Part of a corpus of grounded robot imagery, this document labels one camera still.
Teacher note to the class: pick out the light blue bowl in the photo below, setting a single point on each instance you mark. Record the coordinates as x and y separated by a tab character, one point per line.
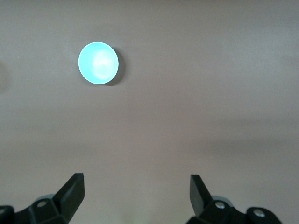
98	63

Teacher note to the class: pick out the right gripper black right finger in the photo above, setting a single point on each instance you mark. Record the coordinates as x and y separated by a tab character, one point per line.
198	196

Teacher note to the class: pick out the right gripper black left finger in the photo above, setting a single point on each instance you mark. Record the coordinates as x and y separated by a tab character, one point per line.
70	193

